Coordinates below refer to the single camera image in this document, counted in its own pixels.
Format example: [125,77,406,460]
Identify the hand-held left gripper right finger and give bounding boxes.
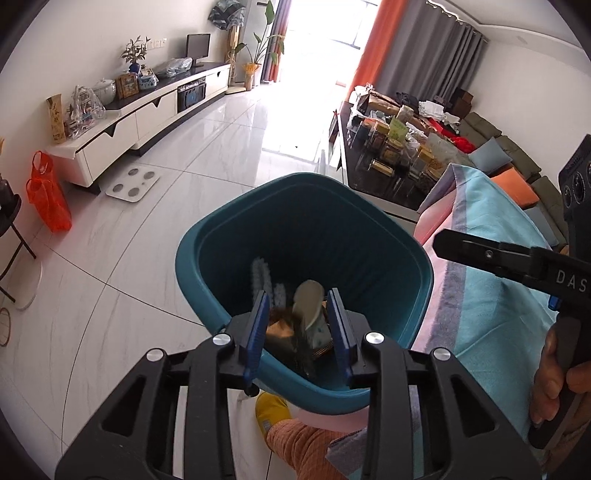
[327,287,542,480]

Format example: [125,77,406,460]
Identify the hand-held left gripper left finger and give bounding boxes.
[54,290,271,480]

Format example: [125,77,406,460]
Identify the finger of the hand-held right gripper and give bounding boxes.
[434,229,555,283]

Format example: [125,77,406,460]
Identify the blue and white paper cup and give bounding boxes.
[293,279,334,354]

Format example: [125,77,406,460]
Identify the white ribbed foam packing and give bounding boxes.
[250,257,287,308]

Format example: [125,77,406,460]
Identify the teal plastic trash bin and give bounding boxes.
[175,172,435,414]

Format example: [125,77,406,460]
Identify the person's right hand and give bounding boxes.
[531,330,591,425]

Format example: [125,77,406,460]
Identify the large teal cushion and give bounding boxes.
[526,205,562,246]

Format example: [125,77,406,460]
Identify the teal and grey blanket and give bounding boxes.
[295,164,561,480]

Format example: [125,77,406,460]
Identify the small orange cushion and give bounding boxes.
[489,169,540,209]

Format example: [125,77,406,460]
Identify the yellow slipper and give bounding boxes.
[255,391,292,436]

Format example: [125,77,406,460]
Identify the small teal cushion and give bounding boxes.
[468,138,513,172]

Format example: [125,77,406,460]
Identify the green and brown corner sofa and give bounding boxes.
[455,111,567,251]

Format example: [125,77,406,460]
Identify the red cloth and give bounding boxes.
[429,117,476,153]

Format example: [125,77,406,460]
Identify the person's leg in orange trousers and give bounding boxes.
[265,419,370,480]

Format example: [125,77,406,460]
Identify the pile of white clothes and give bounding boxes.
[418,99,447,119]

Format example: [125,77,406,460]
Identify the dark brown box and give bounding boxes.
[450,89,475,116]

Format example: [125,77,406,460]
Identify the brown leather ottoman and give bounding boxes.
[367,92,403,116]

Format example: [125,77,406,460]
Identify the white bathroom scale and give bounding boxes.
[106,168,162,203]

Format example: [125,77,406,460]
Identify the orange and grey wide curtain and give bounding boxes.
[353,0,488,108]

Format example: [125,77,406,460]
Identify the white round floor base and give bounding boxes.
[0,261,45,310]

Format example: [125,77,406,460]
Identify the white and black tv cabinet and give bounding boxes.
[46,62,232,195]

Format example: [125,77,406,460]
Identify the red plastic bag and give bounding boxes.
[26,151,74,233]

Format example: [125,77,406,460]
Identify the tall plant in yellow pot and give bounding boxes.
[231,0,285,91]

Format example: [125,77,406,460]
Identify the clear plastic bag bundle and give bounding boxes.
[156,56,194,79]

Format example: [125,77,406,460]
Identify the plastic wrapped ornament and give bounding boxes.
[65,85,106,140]

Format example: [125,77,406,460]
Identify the black side table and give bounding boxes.
[0,175,38,302]

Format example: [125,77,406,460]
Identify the white ceramic jar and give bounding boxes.
[93,78,116,106]

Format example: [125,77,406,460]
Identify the grey and orange narrow curtain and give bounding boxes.
[261,0,293,84]

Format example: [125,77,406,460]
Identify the black monitor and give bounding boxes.
[186,33,212,69]

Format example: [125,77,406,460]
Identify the bamboo brush holder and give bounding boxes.
[46,95,66,145]

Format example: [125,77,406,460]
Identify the branch plant in blue vase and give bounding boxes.
[121,36,152,75]

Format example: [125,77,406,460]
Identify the covered standing fan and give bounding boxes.
[208,0,246,62]

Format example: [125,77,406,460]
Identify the wooden picture frame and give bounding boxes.
[115,73,140,100]

